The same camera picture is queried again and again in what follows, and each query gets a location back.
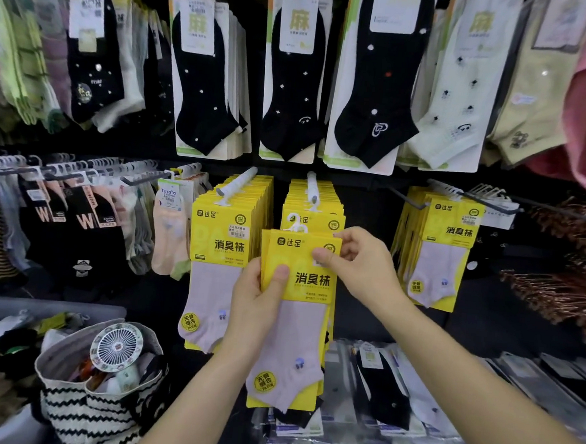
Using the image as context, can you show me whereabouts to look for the beige sock pack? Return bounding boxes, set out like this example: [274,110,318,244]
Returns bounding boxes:
[482,0,586,172]

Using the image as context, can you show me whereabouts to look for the black dotted sock white card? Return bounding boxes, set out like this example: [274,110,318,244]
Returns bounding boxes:
[159,0,262,163]

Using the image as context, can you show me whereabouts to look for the row black socks white cards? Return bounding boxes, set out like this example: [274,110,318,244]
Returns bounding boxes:
[257,0,436,179]

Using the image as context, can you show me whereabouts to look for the row of clear bagged socks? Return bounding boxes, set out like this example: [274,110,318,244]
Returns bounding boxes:
[249,333,586,444]

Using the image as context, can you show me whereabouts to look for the white plastic bin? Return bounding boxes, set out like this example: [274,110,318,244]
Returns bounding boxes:
[0,298,128,444]

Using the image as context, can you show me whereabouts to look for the yellow hooked sock packet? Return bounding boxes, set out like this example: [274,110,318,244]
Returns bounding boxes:
[244,212,345,416]
[258,229,273,293]

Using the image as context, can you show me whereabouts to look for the white handheld fan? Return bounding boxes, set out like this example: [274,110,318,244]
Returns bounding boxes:
[88,321,145,374]

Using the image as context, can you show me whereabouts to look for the row of pastel hanging socks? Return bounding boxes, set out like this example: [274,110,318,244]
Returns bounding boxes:
[0,0,77,135]

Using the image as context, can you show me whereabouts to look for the person's right forearm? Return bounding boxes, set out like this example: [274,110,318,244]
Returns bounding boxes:
[373,296,586,444]

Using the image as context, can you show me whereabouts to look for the clear price tag holder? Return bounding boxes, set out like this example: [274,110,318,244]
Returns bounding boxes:
[480,203,518,230]

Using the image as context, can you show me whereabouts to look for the person's right hand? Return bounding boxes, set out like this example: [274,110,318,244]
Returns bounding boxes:
[308,224,412,319]

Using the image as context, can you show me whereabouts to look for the white tipped peg hook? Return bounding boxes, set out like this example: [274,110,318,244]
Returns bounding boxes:
[214,164,259,208]

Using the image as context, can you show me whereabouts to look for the row black socks peach cuffs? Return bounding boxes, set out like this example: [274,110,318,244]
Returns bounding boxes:
[14,152,160,296]

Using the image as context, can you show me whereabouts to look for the cream dotted sock pack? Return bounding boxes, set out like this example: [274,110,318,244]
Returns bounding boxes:
[397,0,524,177]

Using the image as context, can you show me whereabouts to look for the black dotted tall socks bunch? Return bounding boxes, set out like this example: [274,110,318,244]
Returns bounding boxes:
[60,0,153,135]

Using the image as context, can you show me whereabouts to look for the black white zigzag tote bag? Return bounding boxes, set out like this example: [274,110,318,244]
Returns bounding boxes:
[30,314,173,444]

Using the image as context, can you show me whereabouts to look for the person's left hand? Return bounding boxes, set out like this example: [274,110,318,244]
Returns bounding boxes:
[223,254,291,358]

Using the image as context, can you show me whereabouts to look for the person's left forearm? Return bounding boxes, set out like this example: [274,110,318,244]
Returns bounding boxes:
[133,334,262,444]

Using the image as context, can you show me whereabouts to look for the bunch of pastel sock packs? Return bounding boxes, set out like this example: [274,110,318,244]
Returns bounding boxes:
[149,161,213,283]

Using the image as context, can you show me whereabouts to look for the heap of copper hangers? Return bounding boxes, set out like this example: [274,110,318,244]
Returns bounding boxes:
[496,195,586,345]

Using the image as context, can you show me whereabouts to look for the bunch yellow sock packets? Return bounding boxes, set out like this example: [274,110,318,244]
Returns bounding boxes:
[176,171,276,357]
[386,185,486,314]
[274,178,348,342]

